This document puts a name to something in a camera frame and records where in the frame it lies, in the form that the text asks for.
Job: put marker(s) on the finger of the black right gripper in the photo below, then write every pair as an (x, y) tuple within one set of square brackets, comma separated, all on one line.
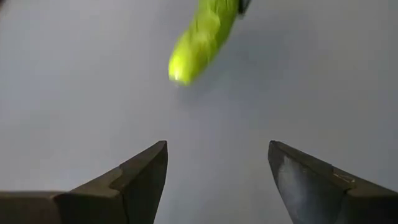
[(244, 5)]

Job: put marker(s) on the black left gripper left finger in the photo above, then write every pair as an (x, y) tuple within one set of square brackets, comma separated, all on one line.
[(130, 193)]

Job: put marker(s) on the green toy cucumber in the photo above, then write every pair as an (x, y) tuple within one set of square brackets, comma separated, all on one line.
[(202, 40)]

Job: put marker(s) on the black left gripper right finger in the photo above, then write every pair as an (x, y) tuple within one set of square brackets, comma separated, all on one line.
[(311, 193)]

